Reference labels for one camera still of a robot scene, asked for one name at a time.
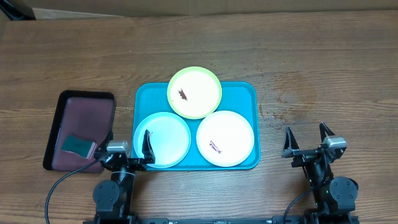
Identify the white plate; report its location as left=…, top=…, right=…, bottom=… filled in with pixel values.
left=196, top=111, right=254, bottom=167

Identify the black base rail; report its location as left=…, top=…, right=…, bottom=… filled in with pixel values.
left=83, top=215, right=360, bottom=224

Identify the teal plastic tray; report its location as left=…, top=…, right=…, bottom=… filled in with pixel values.
left=132, top=82, right=261, bottom=171

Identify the black object top left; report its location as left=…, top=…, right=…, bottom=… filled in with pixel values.
left=1, top=0, right=35, bottom=21

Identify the light blue plate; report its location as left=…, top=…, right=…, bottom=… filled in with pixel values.
left=132, top=112, right=191, bottom=169

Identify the yellow-green plate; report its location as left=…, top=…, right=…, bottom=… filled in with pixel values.
left=167, top=67, right=223, bottom=119

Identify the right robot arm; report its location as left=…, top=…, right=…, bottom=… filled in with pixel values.
left=281, top=123, right=359, bottom=224

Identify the cardboard board at back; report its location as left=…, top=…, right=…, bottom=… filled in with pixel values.
left=19, top=0, right=397, bottom=16

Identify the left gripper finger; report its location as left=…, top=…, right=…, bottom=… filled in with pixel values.
left=142, top=129, right=155, bottom=164
left=96, top=131, right=113, bottom=152

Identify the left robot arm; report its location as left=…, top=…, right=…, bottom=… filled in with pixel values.
left=93, top=130, right=155, bottom=224

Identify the pink and green sponge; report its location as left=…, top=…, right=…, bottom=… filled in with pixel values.
left=62, top=134, right=97, bottom=159

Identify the black tray with maroon liquid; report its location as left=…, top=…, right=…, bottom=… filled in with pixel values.
left=42, top=90, right=116, bottom=171

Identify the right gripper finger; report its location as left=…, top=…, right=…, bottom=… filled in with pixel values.
left=283, top=126, right=299, bottom=152
left=319, top=122, right=335, bottom=143

